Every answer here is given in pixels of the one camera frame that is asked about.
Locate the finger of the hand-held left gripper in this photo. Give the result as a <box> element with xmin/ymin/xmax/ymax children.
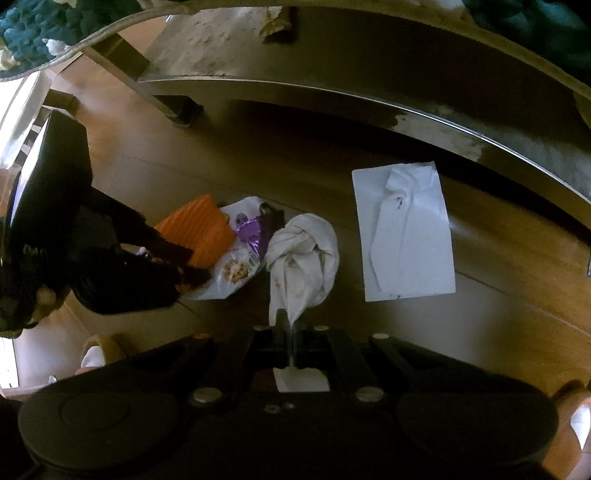
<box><xmin>91</xmin><ymin>188</ymin><xmax>195</xmax><ymax>267</ymax></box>
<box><xmin>139</xmin><ymin>257</ymin><xmax>211</xmax><ymax>291</ymax></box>

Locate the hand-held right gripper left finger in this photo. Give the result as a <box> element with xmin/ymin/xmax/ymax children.
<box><xmin>139</xmin><ymin>325</ymin><xmax>288</xmax><ymax>408</ymax></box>

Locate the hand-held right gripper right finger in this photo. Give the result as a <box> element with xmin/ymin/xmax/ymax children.
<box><xmin>291</xmin><ymin>325</ymin><xmax>467</xmax><ymax>408</ymax></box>

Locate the orange ribbed packet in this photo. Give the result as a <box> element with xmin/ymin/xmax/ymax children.
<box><xmin>154</xmin><ymin>194</ymin><xmax>237</xmax><ymax>271</ymax></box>

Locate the white purple snack wrapper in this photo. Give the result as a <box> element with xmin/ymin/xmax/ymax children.
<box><xmin>182</xmin><ymin>196</ymin><xmax>288</xmax><ymax>302</ymax></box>

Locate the white knotted cloth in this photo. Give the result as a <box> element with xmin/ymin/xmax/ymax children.
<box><xmin>265</xmin><ymin>213</ymin><xmax>341</xmax><ymax>393</ymax></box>

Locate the tan slipper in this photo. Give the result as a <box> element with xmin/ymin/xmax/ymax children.
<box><xmin>79</xmin><ymin>334</ymin><xmax>126</xmax><ymax>371</ymax></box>
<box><xmin>551</xmin><ymin>379</ymin><xmax>591</xmax><ymax>455</ymax></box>

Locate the white paper sheet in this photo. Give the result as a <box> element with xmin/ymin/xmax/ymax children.
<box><xmin>351</xmin><ymin>161</ymin><xmax>457</xmax><ymax>303</ymax></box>

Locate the teal zigzag knitted blanket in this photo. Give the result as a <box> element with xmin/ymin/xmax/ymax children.
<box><xmin>0</xmin><ymin>0</ymin><xmax>144</xmax><ymax>80</ymax></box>

